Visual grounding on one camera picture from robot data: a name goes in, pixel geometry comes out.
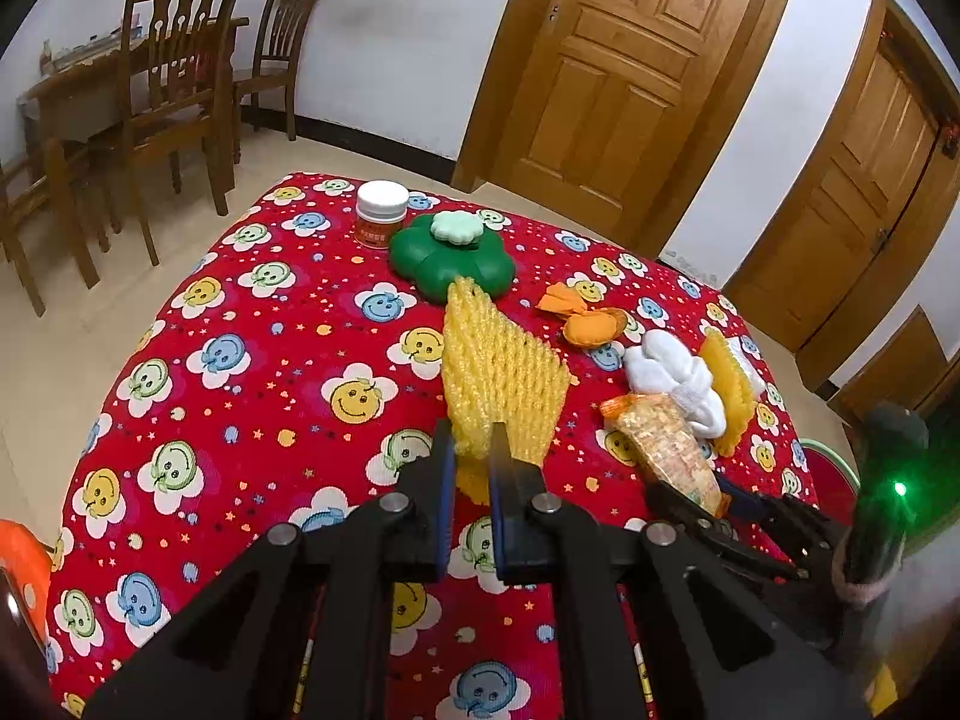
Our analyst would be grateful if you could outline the wooden dining table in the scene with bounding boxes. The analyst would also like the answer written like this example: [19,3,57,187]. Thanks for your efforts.
[19,15,248,166]

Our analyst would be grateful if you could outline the small orange peel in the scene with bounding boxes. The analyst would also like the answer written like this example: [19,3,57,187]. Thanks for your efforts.
[536,281,595,316]

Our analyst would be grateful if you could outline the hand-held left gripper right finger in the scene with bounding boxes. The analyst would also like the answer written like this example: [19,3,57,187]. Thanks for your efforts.
[487,424,871,720]

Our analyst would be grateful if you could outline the green clover-shaped box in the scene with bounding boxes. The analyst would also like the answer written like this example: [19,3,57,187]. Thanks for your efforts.
[388,211,518,306]

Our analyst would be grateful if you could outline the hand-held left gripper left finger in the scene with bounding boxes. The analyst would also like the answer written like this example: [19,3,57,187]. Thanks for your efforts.
[82,420,457,720]

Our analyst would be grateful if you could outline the wooden cabinet panel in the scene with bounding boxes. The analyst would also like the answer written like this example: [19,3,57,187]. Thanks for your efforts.
[829,307,950,421]

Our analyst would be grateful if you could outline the orange patterned snack packet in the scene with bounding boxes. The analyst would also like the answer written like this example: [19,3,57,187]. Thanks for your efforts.
[600,392,734,520]

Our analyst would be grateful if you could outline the red bucket with green rim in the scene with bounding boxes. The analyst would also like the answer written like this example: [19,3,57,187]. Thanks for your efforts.
[795,439,862,511]

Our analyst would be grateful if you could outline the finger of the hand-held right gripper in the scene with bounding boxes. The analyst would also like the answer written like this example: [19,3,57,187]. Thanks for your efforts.
[646,484,809,595]
[716,474,835,554]

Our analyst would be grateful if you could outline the wooden panel door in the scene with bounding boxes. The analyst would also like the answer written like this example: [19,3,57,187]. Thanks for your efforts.
[750,37,942,331]
[491,0,758,218]

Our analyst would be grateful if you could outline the wooden door frame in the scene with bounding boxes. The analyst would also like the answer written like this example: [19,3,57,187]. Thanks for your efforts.
[724,0,960,391]
[450,0,807,256]

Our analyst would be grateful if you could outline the person's right forearm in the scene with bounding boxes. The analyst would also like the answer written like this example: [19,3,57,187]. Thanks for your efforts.
[832,544,895,605]

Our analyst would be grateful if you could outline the large orange peel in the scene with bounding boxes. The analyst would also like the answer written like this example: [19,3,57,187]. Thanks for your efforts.
[562,306,632,350]

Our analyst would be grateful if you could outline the orange spotted stool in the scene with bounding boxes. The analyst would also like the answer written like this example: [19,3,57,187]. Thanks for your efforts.
[0,520,52,642]

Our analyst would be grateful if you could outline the red smiley flower tablecloth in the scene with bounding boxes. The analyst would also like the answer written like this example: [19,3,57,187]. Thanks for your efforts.
[45,171,822,720]

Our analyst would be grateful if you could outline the yellow foam net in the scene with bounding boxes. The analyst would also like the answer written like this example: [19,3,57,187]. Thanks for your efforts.
[441,276,577,503]
[697,330,758,460]

